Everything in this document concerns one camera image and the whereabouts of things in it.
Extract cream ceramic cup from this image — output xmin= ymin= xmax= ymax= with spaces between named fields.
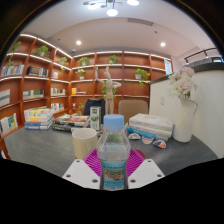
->
xmin=71 ymin=127 xmax=99 ymax=160

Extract stack of colourful books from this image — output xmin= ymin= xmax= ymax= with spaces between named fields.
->
xmin=23 ymin=106 xmax=55 ymax=131

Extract ceiling lamp with round lights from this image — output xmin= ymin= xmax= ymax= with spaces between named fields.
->
xmin=82 ymin=0 xmax=141 ymax=18

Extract white pitcher vase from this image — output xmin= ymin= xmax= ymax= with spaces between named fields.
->
xmin=172 ymin=97 xmax=199 ymax=144

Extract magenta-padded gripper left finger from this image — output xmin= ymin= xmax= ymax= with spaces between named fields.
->
xmin=62 ymin=148 xmax=101 ymax=190

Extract stack of white books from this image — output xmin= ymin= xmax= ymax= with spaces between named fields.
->
xmin=127 ymin=113 xmax=175 ymax=143

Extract pink and white flowers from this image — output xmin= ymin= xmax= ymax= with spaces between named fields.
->
xmin=167 ymin=66 xmax=199 ymax=100

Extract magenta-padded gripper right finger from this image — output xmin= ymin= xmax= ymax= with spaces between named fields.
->
xmin=126 ymin=148 xmax=166 ymax=190

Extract brown upholstered chair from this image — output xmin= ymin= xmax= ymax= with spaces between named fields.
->
xmin=117 ymin=99 xmax=149 ymax=124

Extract small colourful sticker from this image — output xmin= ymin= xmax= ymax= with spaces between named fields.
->
xmin=152 ymin=138 xmax=168 ymax=150
xmin=141 ymin=135 xmax=154 ymax=146
xmin=127 ymin=132 xmax=142 ymax=141

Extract ceiling air vent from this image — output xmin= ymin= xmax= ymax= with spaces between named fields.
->
xmin=127 ymin=17 xmax=155 ymax=27

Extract brown wooden shelf unit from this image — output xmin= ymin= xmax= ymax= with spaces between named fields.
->
xmin=0 ymin=33 xmax=174 ymax=134

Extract black ceiling track rail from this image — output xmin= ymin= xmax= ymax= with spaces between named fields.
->
xmin=183 ymin=47 xmax=223 ymax=64

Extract stack of dark books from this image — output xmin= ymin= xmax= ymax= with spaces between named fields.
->
xmin=51 ymin=113 xmax=92 ymax=133

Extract wooden artist mannequin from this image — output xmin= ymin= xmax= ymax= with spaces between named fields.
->
xmin=94 ymin=66 xmax=123 ymax=116

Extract clear blue-capped water bottle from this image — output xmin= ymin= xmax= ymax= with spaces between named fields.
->
xmin=95 ymin=113 xmax=132 ymax=192

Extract dark blue chair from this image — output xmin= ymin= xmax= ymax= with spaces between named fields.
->
xmin=82 ymin=97 xmax=107 ymax=118

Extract tall green white carton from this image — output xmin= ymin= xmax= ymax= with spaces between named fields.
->
xmin=89 ymin=105 xmax=103 ymax=132

